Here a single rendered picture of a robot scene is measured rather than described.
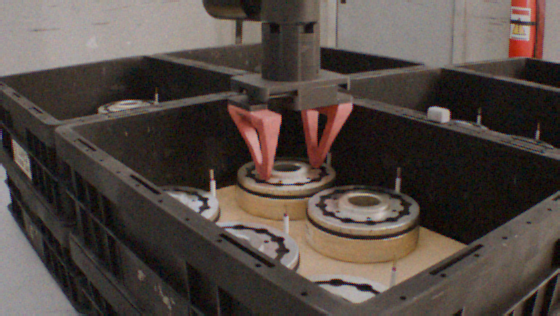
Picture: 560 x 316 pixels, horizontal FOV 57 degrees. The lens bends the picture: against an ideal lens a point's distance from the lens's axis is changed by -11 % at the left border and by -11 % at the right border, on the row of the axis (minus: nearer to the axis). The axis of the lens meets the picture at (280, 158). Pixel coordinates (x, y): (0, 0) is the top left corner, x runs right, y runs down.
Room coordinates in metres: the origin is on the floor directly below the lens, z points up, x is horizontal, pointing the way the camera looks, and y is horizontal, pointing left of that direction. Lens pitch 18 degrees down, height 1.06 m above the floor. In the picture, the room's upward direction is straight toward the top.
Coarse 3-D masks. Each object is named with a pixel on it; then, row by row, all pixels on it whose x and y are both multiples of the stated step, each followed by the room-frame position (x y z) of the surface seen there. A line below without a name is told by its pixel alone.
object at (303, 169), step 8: (280, 160) 0.58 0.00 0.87; (288, 160) 0.58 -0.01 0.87; (272, 168) 0.56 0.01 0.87; (280, 168) 0.57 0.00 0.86; (296, 168) 0.57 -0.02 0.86; (304, 168) 0.55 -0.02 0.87; (272, 176) 0.54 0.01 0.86; (280, 176) 0.54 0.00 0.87; (288, 176) 0.54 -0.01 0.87; (296, 176) 0.54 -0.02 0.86; (304, 176) 0.54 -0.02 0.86
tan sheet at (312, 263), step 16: (208, 192) 0.58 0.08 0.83; (224, 192) 0.58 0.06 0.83; (224, 208) 0.54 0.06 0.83; (240, 208) 0.54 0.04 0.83; (272, 224) 0.50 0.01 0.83; (304, 224) 0.50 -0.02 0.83; (304, 240) 0.46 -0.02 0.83; (432, 240) 0.46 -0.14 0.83; (448, 240) 0.46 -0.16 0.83; (304, 256) 0.43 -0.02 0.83; (320, 256) 0.43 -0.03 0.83; (416, 256) 0.43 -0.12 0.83; (432, 256) 0.43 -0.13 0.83; (304, 272) 0.40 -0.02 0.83; (320, 272) 0.40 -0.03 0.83; (336, 272) 0.40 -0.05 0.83; (352, 272) 0.40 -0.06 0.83; (368, 272) 0.40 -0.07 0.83; (384, 272) 0.40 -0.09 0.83; (400, 272) 0.40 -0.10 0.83; (416, 272) 0.40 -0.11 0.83
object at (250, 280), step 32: (224, 96) 0.61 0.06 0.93; (64, 128) 0.48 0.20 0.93; (448, 128) 0.48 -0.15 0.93; (64, 160) 0.46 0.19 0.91; (96, 160) 0.39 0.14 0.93; (544, 160) 0.40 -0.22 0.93; (128, 192) 0.34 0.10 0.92; (160, 192) 0.33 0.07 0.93; (160, 224) 0.30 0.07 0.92; (192, 224) 0.28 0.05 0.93; (512, 224) 0.27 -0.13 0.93; (544, 224) 0.28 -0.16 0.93; (192, 256) 0.28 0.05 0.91; (224, 256) 0.25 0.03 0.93; (256, 256) 0.25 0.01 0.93; (448, 256) 0.24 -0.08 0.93; (480, 256) 0.24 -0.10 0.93; (512, 256) 0.26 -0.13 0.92; (224, 288) 0.25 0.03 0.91; (256, 288) 0.23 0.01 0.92; (288, 288) 0.21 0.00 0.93; (320, 288) 0.21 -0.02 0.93; (416, 288) 0.21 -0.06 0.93; (448, 288) 0.22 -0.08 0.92; (480, 288) 0.24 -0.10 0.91
